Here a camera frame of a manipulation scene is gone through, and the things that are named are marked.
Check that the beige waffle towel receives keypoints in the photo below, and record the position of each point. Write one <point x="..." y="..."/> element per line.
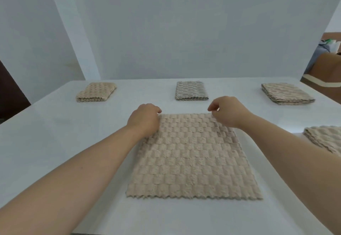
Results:
<point x="286" y="93"/>
<point x="97" y="92"/>
<point x="326" y="137"/>

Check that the white marble table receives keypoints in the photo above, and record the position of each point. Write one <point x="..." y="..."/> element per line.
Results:
<point x="66" y="131"/>

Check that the blue grey clothing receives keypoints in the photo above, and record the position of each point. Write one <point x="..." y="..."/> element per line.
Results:
<point x="315" y="56"/>

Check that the white shopping bag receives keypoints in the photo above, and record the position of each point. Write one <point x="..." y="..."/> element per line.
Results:
<point x="334" y="46"/>

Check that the person's right hand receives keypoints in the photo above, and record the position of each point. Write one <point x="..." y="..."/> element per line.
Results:
<point x="231" y="112"/>

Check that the person's left hand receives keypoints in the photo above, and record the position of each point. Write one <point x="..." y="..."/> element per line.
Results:
<point x="144" y="120"/>

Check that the grey waffle towel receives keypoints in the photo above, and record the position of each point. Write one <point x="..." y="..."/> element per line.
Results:
<point x="190" y="91"/>

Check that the stack of cloths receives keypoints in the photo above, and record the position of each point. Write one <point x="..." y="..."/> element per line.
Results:
<point x="191" y="163"/>

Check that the person's left forearm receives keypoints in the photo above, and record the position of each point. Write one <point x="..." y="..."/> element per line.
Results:
<point x="61" y="187"/>

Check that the brown sofa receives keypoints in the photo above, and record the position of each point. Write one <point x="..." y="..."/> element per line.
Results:
<point x="327" y="67"/>

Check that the person's right forearm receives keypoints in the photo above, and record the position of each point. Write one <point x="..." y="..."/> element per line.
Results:
<point x="298" y="157"/>

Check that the dark brown door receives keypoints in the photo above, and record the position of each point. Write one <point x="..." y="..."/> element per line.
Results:
<point x="12" y="96"/>

